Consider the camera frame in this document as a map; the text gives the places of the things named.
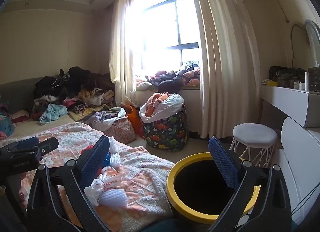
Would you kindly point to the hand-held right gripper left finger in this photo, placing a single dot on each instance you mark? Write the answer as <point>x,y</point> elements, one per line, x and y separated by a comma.
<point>93,159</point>

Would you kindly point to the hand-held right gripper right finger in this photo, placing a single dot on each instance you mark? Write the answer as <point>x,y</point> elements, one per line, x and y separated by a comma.
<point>222,162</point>

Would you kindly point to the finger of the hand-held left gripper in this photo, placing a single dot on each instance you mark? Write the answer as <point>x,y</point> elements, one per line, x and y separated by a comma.
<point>48,146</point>
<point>26,143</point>

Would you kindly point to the red snack wrapper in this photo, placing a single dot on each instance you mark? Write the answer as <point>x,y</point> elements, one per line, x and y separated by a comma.
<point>87,150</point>

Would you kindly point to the blue snack wrapper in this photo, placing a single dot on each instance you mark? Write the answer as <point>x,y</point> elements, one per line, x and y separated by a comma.
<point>107,159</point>

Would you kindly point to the white foam net wrappers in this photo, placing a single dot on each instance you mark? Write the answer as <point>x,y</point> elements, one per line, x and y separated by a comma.
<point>110,178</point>

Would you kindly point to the yellow rimmed black trash bin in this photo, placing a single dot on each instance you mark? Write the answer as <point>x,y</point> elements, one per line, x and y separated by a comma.
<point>200,189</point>

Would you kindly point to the person's left hand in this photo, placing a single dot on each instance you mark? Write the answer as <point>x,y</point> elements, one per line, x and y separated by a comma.
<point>23,193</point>

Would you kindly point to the colourful printed cloth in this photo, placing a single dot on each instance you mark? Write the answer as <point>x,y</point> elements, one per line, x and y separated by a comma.
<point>5,122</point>

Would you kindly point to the light blue garment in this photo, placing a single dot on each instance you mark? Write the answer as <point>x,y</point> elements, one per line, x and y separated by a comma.
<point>52,113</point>

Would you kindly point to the pink floral fabric bag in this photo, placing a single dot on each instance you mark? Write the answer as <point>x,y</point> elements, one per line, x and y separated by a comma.
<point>120,129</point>

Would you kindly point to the white lavender clothes bundle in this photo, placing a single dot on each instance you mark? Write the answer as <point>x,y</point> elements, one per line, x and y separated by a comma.
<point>107,119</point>

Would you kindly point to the white round stool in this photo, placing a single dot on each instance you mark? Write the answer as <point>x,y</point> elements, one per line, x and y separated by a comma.
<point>255,134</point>

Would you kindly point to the peach white fleece blanket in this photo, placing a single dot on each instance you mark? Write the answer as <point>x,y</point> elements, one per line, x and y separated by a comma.
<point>140,177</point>

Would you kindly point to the grey bed headboard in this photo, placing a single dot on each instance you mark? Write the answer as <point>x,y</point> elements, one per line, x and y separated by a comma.
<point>17,89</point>

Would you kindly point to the orange bag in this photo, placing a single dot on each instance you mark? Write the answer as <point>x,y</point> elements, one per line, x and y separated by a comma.
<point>132,117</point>

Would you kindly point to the pile of clothes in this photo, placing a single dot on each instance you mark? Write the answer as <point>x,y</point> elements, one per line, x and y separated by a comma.
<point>72,89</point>

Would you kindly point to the dinosaur print laundry bag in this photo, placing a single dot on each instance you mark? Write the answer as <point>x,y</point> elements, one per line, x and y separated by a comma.
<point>165,132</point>

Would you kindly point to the white plastic bag of clothes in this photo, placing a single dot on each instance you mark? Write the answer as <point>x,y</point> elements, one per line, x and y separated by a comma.
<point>172,102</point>

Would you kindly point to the person's teal pants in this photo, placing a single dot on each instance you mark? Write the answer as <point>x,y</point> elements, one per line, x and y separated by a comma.
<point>175,225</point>

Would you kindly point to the orange pink cloth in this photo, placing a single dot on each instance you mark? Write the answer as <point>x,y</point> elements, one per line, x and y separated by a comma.
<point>158,98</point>

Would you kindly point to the white vanity desk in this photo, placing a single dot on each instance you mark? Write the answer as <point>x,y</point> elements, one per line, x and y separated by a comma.
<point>287,99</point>

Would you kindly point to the small yellow box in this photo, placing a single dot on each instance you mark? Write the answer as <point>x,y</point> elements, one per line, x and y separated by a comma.
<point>271,83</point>

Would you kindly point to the heap of dark jackets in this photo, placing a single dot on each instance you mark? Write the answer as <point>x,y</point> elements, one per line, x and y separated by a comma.
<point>175,77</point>

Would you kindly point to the wide cream curtain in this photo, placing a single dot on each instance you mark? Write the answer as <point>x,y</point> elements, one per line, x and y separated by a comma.
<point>225,59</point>

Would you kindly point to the white cosmetic jars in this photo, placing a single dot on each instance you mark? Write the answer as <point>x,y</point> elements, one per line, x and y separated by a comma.
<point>299,86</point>

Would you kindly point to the narrow cream curtain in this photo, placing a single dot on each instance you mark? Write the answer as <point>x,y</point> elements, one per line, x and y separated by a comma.
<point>122,47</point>

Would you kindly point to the clear drawer organizer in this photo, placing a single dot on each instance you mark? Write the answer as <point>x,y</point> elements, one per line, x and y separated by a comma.
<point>313,78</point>

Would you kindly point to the window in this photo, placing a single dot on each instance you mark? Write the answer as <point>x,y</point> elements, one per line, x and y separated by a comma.
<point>170,34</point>

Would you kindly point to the curved vanity mirror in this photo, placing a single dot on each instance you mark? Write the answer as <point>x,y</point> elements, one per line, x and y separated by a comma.
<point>313,34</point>

